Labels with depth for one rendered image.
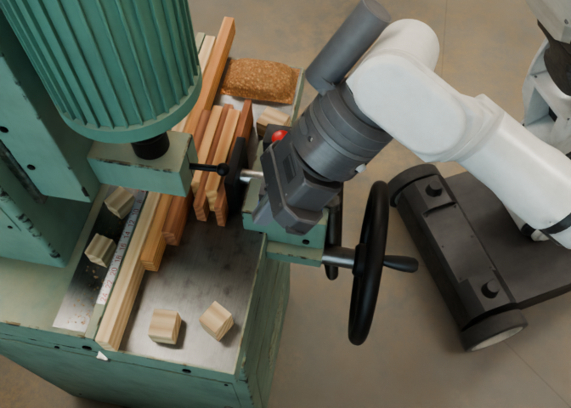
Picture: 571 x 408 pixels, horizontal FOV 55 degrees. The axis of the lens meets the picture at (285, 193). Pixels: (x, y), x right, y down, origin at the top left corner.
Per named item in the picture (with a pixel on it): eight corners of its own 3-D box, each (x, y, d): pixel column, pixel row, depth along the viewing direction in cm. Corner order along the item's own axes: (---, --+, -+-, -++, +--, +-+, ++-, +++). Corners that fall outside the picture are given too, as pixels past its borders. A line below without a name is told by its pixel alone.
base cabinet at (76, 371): (262, 437, 157) (248, 385, 96) (70, 398, 163) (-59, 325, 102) (291, 290, 180) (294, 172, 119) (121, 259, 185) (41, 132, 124)
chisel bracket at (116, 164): (189, 203, 83) (179, 172, 76) (100, 189, 84) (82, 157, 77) (201, 163, 87) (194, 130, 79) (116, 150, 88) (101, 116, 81)
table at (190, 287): (298, 398, 83) (299, 390, 78) (105, 359, 86) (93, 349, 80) (349, 93, 113) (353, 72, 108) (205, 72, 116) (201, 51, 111)
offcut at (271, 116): (290, 127, 101) (290, 115, 98) (279, 144, 99) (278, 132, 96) (268, 118, 102) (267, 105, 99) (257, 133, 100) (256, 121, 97)
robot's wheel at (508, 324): (448, 343, 170) (503, 324, 175) (455, 359, 168) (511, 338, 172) (471, 322, 153) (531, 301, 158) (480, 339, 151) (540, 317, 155)
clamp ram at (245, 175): (272, 218, 91) (271, 190, 83) (228, 211, 92) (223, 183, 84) (282, 172, 95) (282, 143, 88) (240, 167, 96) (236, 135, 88)
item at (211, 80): (157, 271, 87) (152, 261, 83) (145, 269, 87) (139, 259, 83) (235, 32, 113) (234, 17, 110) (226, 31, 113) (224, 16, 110)
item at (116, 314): (117, 352, 80) (107, 342, 76) (104, 349, 80) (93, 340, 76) (218, 54, 110) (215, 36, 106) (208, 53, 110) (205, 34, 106)
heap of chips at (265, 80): (291, 104, 104) (292, 91, 100) (219, 93, 105) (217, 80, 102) (300, 69, 108) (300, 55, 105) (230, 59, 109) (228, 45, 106)
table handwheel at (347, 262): (385, 196, 113) (364, 339, 109) (289, 181, 115) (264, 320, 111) (405, 167, 85) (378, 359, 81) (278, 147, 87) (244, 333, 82)
